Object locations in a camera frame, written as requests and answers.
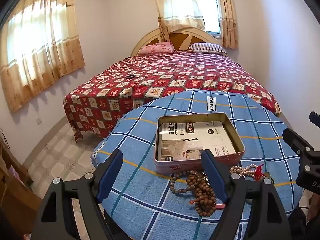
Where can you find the brown wooden furniture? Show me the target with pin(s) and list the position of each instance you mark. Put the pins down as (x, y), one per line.
(12, 195)

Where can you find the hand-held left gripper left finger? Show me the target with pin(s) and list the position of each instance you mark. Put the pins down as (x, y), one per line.
(110, 171)

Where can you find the printed paper leaflet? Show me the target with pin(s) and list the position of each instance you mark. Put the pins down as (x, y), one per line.
(195, 137)

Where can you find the large beige curtain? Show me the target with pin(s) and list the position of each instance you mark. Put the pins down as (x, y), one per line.
(40, 47)

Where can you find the beige curtain with white band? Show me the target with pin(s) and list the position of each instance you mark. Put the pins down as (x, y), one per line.
(175, 5)

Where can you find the cream wooden headboard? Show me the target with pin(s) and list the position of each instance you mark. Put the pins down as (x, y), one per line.
(147, 40)

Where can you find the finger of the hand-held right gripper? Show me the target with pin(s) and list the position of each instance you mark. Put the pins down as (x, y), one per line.
(296, 141)
(315, 118)

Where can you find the person's right forearm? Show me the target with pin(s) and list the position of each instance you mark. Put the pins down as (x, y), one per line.
(315, 207)

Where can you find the small black object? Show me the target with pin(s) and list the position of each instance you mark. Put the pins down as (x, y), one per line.
(130, 76)

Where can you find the striped pillow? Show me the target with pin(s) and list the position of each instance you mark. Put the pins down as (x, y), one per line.
(206, 47)

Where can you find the red patterned bed quilt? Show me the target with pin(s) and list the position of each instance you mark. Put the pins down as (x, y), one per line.
(155, 80)

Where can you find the window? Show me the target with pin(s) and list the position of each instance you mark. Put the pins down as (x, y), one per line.
(210, 12)

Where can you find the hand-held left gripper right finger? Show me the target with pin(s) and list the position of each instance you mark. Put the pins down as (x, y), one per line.
(212, 172)

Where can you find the red knot tassel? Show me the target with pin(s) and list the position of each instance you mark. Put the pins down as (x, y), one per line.
(258, 172)

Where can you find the blue plaid cloth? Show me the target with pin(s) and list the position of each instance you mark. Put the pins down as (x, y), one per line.
(140, 130)

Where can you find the pink metal tin box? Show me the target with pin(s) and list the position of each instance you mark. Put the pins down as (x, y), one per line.
(200, 166)

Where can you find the wall socket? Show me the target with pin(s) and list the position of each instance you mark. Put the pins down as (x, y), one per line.
(39, 121)

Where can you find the narrow beige curtain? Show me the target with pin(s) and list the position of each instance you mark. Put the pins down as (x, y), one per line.
(228, 17)

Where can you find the pink pillow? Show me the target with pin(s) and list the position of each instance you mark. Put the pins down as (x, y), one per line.
(155, 48)

